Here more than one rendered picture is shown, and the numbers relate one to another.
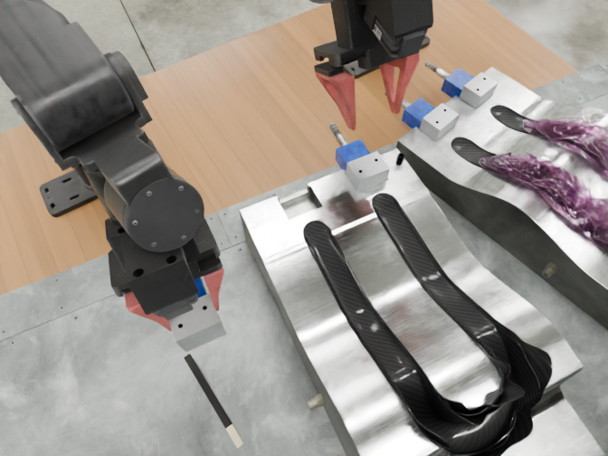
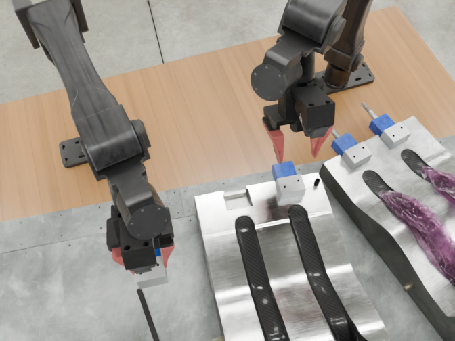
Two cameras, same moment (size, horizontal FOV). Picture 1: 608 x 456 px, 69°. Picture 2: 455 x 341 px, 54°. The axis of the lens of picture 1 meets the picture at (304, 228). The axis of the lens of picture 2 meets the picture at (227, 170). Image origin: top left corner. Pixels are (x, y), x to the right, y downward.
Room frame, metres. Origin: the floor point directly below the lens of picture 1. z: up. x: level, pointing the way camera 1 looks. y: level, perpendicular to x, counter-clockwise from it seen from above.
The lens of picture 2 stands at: (-0.03, -0.04, 1.69)
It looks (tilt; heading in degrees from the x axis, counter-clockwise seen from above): 61 degrees down; 10
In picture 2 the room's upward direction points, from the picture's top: 3 degrees clockwise
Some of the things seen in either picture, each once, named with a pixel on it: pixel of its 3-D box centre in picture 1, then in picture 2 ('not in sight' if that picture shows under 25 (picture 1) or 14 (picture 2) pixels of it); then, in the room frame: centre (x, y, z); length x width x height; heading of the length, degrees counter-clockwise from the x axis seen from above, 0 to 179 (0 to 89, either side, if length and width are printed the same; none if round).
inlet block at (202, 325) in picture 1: (184, 287); (147, 246); (0.19, 0.14, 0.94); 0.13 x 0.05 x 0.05; 25
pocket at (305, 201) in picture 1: (299, 207); (236, 201); (0.34, 0.01, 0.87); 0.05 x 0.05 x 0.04; 25
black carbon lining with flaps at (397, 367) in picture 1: (417, 306); (298, 293); (0.18, -0.14, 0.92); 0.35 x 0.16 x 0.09; 25
